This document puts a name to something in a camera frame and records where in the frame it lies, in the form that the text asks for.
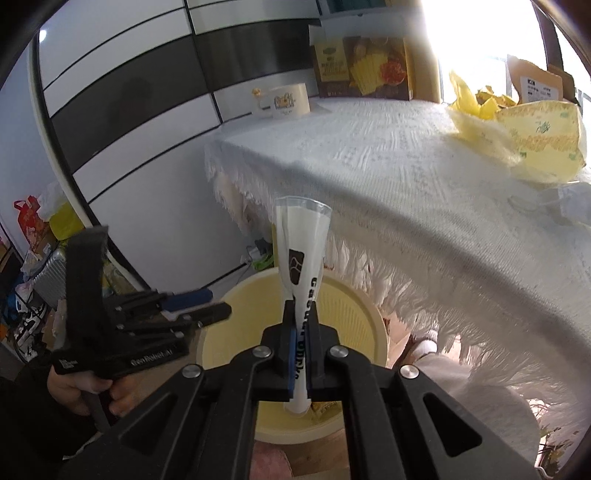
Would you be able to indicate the pale yellow waste bin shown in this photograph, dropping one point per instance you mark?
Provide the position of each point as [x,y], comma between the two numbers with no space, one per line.
[351,332]

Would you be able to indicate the brown snack box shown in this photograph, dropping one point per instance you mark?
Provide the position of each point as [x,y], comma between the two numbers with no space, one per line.
[364,64]

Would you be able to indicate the yellow plastic bag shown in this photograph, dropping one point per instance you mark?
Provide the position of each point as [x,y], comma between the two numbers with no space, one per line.
[475,101]

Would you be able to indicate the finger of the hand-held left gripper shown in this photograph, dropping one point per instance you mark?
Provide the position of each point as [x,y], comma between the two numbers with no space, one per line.
[184,299]
[207,314]

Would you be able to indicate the person's left hand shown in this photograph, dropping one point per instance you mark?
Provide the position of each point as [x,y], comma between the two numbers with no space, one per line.
[67,387]

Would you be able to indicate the black white panel wardrobe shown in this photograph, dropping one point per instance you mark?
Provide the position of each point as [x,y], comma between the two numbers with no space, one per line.
[138,115]

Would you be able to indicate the pink fuzzy cloth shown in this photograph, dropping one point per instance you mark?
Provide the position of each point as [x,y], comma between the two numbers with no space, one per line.
[270,461]

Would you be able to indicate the red gift bag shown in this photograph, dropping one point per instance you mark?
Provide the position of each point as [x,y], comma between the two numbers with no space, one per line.
[30,226]

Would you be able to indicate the person's left forearm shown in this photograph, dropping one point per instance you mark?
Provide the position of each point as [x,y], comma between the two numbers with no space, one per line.
[27,424]

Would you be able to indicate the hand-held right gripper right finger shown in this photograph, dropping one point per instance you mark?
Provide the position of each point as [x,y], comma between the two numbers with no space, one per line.
[308,369]

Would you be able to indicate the kraft paper pouch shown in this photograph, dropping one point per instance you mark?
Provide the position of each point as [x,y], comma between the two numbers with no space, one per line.
[535,81]

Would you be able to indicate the silver suitcase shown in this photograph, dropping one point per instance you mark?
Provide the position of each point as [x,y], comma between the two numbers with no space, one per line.
[48,274]

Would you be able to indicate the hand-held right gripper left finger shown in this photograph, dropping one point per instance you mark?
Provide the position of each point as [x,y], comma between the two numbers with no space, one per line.
[291,364]

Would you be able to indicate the yellow tissue pack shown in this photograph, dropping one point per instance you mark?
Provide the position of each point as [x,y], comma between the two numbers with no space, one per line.
[545,138]

